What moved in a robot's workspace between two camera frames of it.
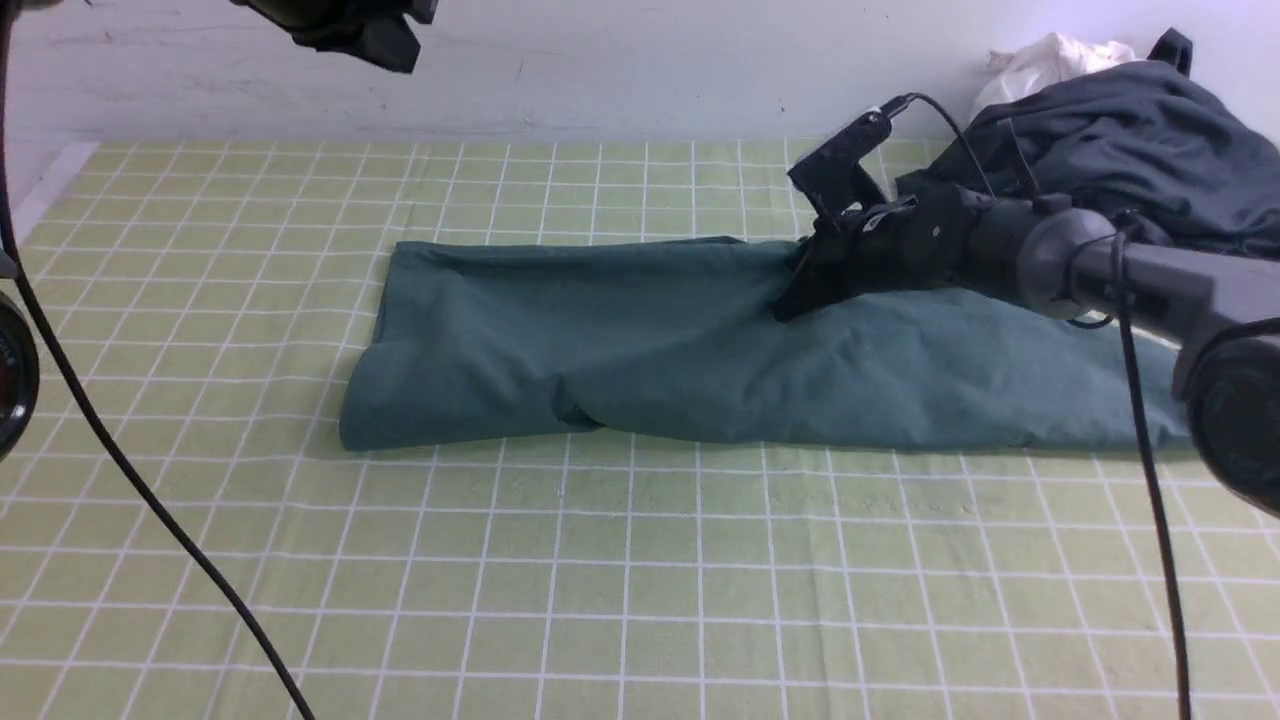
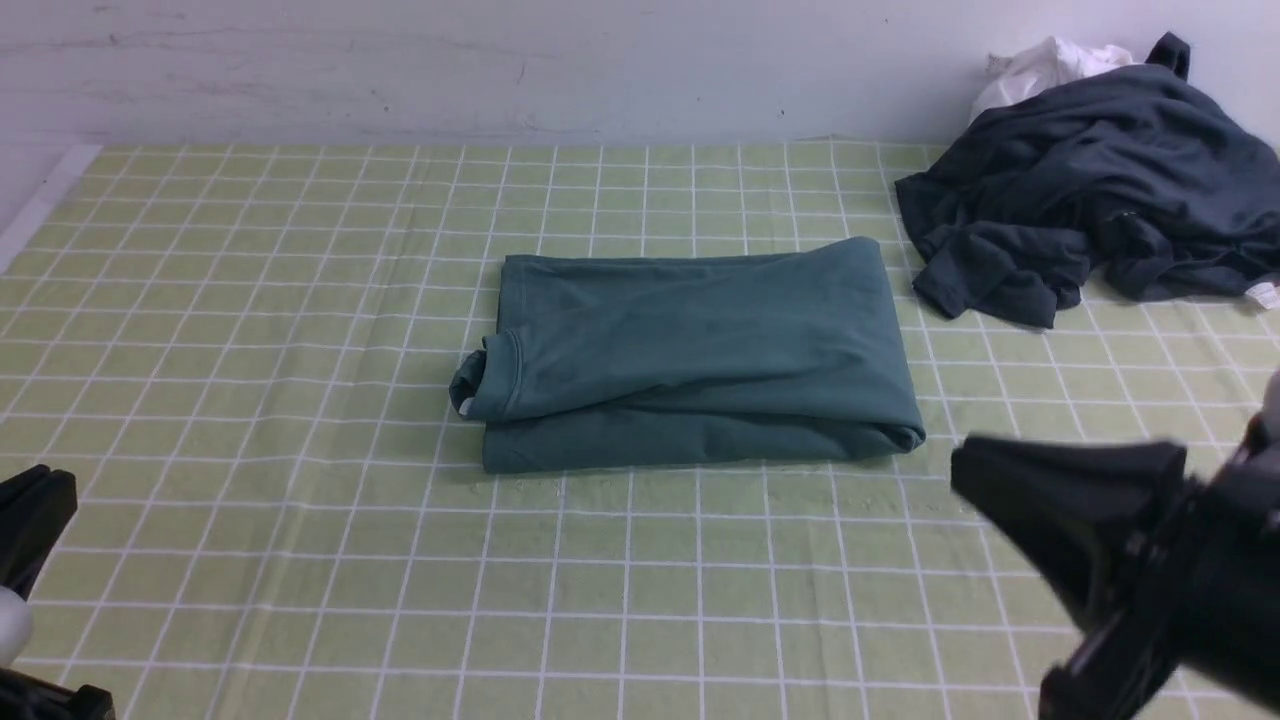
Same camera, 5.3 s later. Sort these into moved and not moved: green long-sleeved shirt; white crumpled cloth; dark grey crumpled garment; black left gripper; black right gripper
Moved: black left gripper; black right gripper; green long-sleeved shirt
Not moved: white crumpled cloth; dark grey crumpled garment
